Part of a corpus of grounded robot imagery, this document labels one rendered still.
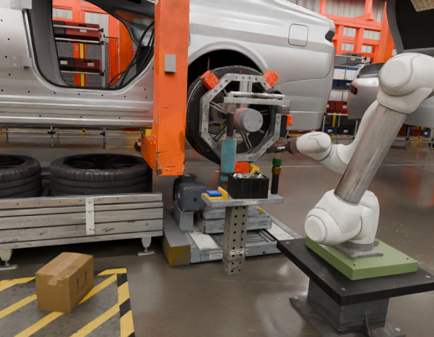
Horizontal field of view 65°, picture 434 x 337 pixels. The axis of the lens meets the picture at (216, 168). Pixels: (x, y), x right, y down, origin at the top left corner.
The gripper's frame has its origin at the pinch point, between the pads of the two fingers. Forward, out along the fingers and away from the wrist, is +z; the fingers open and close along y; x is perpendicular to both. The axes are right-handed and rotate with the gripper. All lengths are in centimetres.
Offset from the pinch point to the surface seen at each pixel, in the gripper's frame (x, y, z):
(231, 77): -46, 14, 20
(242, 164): 5.7, 2.9, 32.2
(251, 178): 14.9, 17.1, -2.9
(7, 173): 5, 137, 62
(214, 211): 36, 16, 49
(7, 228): 34, 136, 51
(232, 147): -3.8, 16.6, 18.5
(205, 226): 45, 24, 48
